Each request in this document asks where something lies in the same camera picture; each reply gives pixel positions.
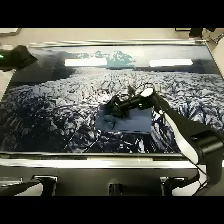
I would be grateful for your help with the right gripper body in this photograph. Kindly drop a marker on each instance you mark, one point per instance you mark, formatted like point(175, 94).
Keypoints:
point(116, 106)

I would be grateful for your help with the blue-grey garment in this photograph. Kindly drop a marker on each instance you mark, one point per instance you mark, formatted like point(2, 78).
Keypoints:
point(133, 123)

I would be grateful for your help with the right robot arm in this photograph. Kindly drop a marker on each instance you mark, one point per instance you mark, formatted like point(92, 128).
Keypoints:
point(186, 131)

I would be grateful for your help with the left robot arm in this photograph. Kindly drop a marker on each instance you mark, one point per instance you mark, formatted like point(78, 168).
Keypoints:
point(18, 187)

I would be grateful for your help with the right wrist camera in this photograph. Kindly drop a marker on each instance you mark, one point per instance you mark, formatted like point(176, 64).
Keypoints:
point(131, 90)

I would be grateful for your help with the silver frame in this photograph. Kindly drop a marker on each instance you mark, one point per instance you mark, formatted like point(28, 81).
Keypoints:
point(100, 163)

